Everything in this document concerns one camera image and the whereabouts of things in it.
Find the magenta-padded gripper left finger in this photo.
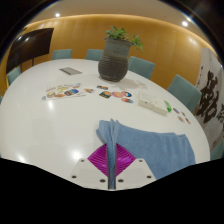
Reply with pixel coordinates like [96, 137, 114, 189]
[68, 143, 111, 190]

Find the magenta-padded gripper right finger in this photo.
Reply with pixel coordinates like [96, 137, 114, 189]
[114, 143, 157, 190]

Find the blue towel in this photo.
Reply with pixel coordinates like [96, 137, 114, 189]
[95, 118, 197, 190]

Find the white flat box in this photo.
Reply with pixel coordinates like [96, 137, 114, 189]
[137, 91, 169, 117]

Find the green small packet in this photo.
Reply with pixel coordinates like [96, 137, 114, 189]
[163, 99, 173, 113]

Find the dark square sticker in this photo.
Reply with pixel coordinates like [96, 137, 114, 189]
[98, 90, 113, 99]

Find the group of teal chairs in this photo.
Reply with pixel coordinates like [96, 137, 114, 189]
[0, 48, 224, 161]

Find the grey flat notepad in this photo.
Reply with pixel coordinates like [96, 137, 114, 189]
[58, 66, 83, 76]

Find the white calligraphy folding screen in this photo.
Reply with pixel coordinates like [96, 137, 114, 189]
[194, 46, 224, 148]

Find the potted plant in grey vase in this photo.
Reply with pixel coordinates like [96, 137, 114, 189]
[97, 25, 145, 83]

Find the group of ceiling lights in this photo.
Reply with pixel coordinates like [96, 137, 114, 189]
[54, 12, 189, 28]

